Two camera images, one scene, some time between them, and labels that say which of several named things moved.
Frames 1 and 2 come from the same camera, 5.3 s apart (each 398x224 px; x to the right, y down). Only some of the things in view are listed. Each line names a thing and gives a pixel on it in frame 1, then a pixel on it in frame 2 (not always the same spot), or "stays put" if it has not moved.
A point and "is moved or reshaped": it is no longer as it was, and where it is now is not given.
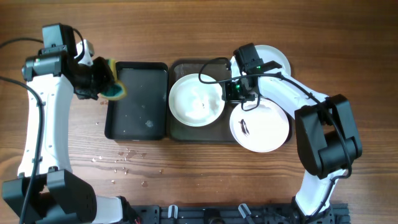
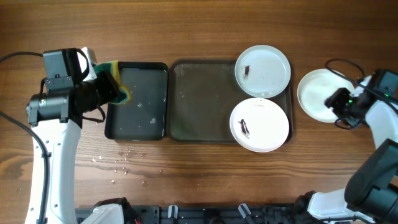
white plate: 194,103 → 314,88
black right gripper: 228,96 → 336,102
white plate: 264,129 stays put
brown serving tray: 219,130 stays put
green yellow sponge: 119,91 is moved or reshaped
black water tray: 143,112 stays put
